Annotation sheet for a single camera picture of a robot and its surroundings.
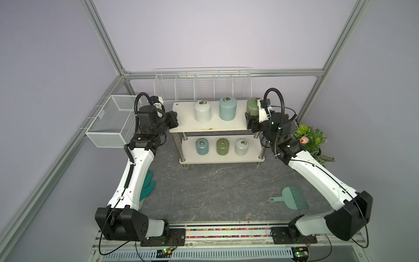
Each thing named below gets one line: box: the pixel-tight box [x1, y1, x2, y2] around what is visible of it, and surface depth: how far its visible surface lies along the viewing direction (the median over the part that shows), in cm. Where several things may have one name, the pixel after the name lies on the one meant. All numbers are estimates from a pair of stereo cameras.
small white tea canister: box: [234, 138, 249, 157], surface depth 93 cm
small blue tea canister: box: [195, 138, 209, 156], surface depth 93 cm
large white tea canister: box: [193, 99, 212, 123], surface depth 71 cm
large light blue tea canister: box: [218, 96, 238, 122], surface depth 71 cm
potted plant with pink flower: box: [291, 123, 336, 168], surface depth 77 cm
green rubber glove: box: [139, 170, 156, 202], surface depth 91 cm
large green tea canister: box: [246, 97, 259, 117], surface depth 70 cm
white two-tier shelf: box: [168, 99, 265, 167], surface depth 93 cm
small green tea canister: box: [216, 138, 230, 156], surface depth 93 cm
